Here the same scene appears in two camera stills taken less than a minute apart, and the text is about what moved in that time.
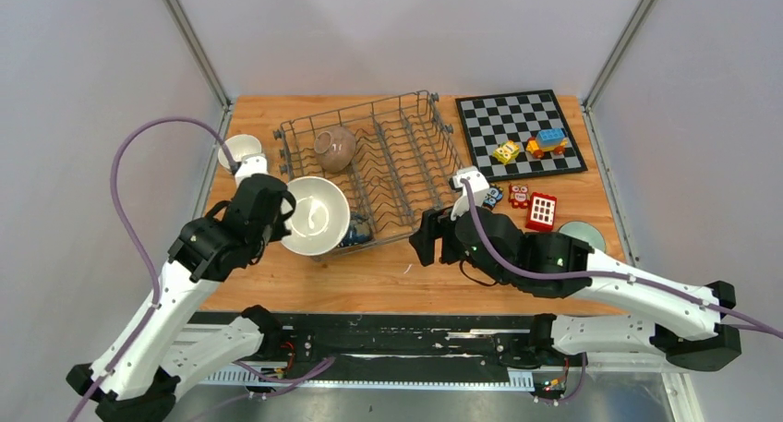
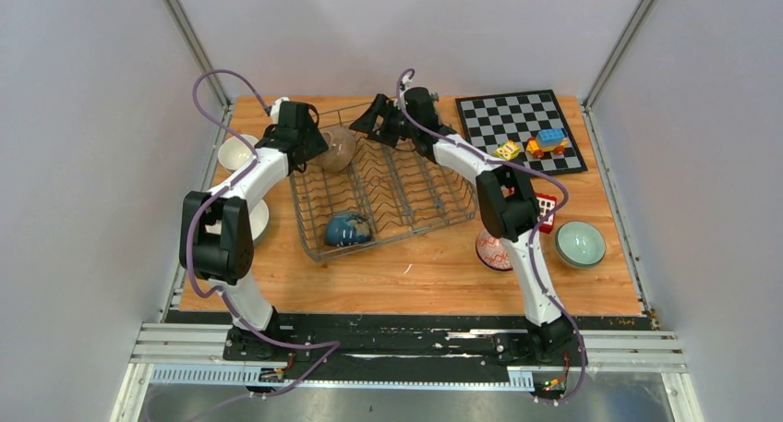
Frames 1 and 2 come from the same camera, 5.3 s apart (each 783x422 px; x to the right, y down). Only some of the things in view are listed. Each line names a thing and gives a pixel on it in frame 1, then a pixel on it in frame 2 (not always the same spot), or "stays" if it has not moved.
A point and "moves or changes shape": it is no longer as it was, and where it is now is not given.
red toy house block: [541, 211] stays
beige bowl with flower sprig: [239, 146] stays
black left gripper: [281, 228] -> [316, 144]
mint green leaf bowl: [584, 232] stays
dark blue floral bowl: [360, 229] stays
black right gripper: [433, 226] -> [384, 107]
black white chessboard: [497, 119] stays
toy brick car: [553, 138] stays
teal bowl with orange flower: [321, 216] moves or changes shape
